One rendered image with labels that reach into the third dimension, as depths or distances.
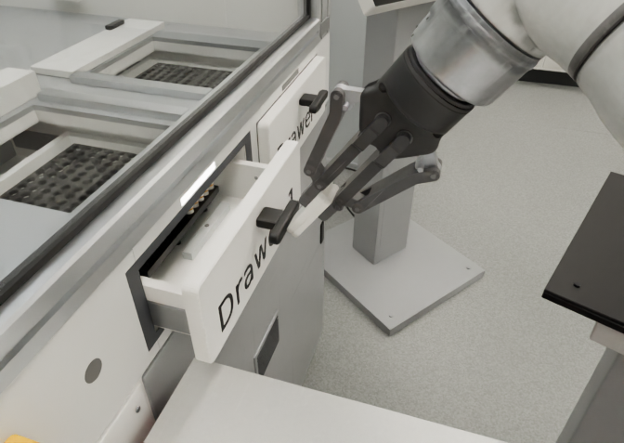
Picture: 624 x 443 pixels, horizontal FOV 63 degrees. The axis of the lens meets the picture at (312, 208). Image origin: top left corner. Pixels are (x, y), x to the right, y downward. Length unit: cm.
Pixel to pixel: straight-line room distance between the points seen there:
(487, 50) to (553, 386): 136
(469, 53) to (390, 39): 102
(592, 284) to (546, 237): 140
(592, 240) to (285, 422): 52
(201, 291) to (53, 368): 13
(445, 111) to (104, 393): 39
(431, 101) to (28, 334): 35
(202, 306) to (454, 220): 172
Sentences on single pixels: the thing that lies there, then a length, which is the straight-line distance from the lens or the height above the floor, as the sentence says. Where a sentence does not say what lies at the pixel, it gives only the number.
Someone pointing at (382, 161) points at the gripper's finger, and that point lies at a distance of 47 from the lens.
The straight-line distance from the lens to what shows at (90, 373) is 50.
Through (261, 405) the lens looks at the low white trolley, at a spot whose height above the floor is 76.
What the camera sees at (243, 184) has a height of 86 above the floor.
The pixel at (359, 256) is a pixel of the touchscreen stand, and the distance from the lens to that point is 183.
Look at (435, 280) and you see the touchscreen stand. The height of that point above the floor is 3.
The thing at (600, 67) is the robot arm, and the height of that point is 114.
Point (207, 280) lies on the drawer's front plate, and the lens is 48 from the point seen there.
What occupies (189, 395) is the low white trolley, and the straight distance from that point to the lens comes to 61.
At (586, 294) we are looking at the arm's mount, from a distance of 75.
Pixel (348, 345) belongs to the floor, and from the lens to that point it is 160.
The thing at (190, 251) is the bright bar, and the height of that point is 85.
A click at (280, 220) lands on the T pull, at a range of 56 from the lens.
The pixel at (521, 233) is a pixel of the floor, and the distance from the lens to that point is 214.
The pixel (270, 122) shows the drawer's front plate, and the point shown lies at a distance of 73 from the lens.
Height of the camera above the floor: 125
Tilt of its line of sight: 36 degrees down
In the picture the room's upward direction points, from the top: straight up
